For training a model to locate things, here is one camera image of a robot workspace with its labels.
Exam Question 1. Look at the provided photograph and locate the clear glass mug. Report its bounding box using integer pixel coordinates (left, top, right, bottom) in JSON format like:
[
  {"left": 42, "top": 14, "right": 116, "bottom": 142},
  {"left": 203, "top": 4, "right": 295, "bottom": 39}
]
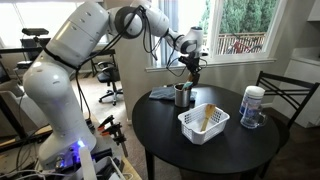
[{"left": 239, "top": 99, "right": 269, "bottom": 130}]

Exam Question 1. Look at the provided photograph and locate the black stereo camera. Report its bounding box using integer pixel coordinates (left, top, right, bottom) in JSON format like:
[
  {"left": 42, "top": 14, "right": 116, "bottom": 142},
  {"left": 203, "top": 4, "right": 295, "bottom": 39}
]
[{"left": 21, "top": 27, "right": 50, "bottom": 38}]

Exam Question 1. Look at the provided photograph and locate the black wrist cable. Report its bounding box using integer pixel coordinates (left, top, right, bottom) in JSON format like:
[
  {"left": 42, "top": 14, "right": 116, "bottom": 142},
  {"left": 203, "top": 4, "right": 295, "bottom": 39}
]
[{"left": 165, "top": 33, "right": 209, "bottom": 78}]

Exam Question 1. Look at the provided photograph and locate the blue cloth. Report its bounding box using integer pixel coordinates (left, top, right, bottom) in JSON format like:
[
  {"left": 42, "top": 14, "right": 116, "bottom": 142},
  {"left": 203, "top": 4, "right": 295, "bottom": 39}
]
[{"left": 148, "top": 85, "right": 198, "bottom": 102}]

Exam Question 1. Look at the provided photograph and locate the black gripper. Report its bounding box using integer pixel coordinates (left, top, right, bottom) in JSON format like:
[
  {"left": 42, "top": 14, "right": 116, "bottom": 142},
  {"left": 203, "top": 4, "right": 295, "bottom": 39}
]
[{"left": 178, "top": 54, "right": 205, "bottom": 88}]

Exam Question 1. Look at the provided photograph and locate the black orange clamp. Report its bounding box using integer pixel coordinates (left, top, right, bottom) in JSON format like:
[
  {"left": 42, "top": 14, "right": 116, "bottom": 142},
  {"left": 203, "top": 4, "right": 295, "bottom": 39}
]
[
  {"left": 100, "top": 122, "right": 122, "bottom": 138},
  {"left": 97, "top": 114, "right": 115, "bottom": 131}
]

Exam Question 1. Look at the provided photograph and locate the teal spatula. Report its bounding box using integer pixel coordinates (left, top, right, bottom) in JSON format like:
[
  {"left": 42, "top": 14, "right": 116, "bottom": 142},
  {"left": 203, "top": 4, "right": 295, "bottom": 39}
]
[{"left": 181, "top": 80, "right": 194, "bottom": 91}]

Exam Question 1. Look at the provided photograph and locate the black clamp with silver bar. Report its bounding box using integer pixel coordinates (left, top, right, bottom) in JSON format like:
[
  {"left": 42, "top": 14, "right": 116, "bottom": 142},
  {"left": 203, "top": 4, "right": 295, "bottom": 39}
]
[{"left": 113, "top": 131, "right": 130, "bottom": 158}]

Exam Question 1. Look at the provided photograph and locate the white framed window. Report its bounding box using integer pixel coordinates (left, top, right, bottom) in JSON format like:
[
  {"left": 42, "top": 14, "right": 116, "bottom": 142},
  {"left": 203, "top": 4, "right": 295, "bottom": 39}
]
[{"left": 145, "top": 0, "right": 288, "bottom": 73}]

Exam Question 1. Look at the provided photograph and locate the long black robot cable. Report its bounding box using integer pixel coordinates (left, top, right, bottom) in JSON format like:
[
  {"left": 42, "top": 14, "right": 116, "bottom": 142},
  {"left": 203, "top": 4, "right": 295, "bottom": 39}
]
[{"left": 74, "top": 5, "right": 148, "bottom": 122}]

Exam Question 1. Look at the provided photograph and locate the black wooden chair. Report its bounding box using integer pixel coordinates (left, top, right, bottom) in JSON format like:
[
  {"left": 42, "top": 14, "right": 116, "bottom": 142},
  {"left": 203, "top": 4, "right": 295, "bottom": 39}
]
[{"left": 254, "top": 70, "right": 320, "bottom": 179}]

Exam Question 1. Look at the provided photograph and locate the black office chair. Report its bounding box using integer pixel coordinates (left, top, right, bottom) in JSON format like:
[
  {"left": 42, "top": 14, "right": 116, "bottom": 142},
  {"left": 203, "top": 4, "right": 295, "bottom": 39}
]
[{"left": 96, "top": 60, "right": 124, "bottom": 107}]

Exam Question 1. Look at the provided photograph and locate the steel utensil holder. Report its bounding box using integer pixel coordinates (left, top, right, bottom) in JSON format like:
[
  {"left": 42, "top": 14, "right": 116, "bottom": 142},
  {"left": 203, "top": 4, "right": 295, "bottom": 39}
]
[{"left": 173, "top": 83, "right": 193, "bottom": 108}]

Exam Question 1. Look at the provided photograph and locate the round black table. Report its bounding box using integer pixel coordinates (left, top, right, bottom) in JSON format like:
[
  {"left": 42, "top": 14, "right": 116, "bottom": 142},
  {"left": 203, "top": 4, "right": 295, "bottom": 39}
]
[{"left": 131, "top": 83, "right": 281, "bottom": 180}]

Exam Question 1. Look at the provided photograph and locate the white wipes canister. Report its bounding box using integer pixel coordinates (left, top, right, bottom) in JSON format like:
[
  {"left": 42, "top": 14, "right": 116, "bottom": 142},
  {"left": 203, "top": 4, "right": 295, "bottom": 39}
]
[{"left": 238, "top": 85, "right": 266, "bottom": 117}]

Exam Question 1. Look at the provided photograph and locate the white plastic basket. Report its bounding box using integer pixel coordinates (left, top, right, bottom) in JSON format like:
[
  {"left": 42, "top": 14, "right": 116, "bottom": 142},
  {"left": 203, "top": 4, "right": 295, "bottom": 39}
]
[{"left": 177, "top": 102, "right": 231, "bottom": 146}]

